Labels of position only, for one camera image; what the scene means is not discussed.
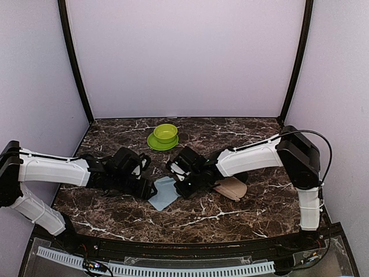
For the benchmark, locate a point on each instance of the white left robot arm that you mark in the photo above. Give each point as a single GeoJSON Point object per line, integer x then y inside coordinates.
{"type": "Point", "coordinates": [121, 172]}

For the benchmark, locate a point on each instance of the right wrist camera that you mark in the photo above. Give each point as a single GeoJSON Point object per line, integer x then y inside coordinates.
{"type": "Point", "coordinates": [176, 170]}

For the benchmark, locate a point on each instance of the white slotted cable duct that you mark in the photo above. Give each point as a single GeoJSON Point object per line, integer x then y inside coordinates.
{"type": "Point", "coordinates": [156, 267]}

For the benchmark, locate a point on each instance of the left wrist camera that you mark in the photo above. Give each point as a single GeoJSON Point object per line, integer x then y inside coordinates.
{"type": "Point", "coordinates": [143, 164]}

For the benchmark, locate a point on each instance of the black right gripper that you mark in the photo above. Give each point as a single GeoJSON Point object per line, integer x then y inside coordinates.
{"type": "Point", "coordinates": [184, 193]}

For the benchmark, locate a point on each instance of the light blue cloth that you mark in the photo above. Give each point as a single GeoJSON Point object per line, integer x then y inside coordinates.
{"type": "Point", "coordinates": [166, 193]}

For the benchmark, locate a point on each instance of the green plastic plate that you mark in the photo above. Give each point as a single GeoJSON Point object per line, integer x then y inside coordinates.
{"type": "Point", "coordinates": [154, 143]}

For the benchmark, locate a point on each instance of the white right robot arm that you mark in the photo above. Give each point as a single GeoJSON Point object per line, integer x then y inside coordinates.
{"type": "Point", "coordinates": [290, 149]}

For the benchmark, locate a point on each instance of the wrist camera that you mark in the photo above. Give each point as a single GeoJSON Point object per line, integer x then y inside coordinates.
{"type": "Point", "coordinates": [176, 170]}
{"type": "Point", "coordinates": [143, 164]}

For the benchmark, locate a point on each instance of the green plastic bowl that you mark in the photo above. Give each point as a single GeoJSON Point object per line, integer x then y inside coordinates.
{"type": "Point", "coordinates": [165, 133]}

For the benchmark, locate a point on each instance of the right black frame post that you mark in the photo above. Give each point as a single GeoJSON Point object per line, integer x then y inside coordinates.
{"type": "Point", "coordinates": [303, 38]}

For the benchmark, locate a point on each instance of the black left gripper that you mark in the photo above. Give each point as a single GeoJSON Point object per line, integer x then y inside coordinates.
{"type": "Point", "coordinates": [143, 191]}

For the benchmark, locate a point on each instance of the left black frame post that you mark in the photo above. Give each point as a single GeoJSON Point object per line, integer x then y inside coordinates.
{"type": "Point", "coordinates": [66, 29]}

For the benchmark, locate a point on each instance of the black frame post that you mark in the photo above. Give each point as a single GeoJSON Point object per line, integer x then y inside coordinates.
{"type": "Point", "coordinates": [303, 38]}
{"type": "Point", "coordinates": [66, 29]}

